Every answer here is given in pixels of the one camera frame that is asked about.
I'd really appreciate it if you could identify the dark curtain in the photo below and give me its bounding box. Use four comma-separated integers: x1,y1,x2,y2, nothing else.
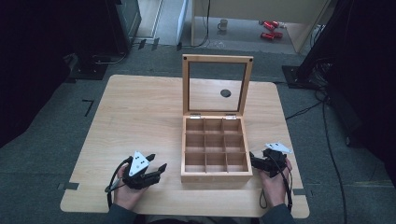
0,0,108,149
325,0,396,190

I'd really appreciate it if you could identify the person's left hand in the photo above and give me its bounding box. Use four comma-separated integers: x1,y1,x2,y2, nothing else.
113,164,148,211

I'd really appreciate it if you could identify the black hanging cable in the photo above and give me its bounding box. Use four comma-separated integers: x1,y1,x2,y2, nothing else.
189,0,212,49

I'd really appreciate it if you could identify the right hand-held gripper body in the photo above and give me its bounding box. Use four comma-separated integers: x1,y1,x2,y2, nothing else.
262,142,293,179

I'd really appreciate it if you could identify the black stand base plate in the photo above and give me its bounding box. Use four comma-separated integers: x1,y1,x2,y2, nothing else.
64,53,109,84

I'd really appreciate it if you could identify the white panel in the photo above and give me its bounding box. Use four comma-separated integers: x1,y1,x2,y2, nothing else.
176,0,190,45

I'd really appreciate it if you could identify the person's right hand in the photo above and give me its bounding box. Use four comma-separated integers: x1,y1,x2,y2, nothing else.
258,158,293,209

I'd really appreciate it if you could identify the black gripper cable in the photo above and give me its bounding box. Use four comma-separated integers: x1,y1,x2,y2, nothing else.
105,156,134,210
259,154,294,213

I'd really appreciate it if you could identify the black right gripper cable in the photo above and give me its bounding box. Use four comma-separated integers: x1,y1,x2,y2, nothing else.
259,154,294,213

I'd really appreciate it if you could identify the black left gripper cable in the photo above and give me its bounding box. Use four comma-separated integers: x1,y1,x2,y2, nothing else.
105,156,134,210

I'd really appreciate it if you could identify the light wooden shelf unit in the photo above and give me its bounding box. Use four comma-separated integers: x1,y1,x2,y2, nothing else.
191,0,332,54

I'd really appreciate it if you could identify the black floor cable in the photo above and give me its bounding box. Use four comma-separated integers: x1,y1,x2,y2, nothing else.
321,101,348,224
285,90,326,121
91,49,129,65

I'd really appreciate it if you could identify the black metal stand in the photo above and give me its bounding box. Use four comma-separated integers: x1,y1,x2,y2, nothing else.
281,0,349,91

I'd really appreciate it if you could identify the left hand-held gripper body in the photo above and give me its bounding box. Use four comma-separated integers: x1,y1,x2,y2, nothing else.
122,150,162,190

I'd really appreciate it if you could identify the black cabinet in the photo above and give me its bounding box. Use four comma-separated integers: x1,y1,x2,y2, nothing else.
105,0,143,56

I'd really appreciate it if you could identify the wooden compartment box with lid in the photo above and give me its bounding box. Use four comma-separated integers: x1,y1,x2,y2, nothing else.
180,53,254,185

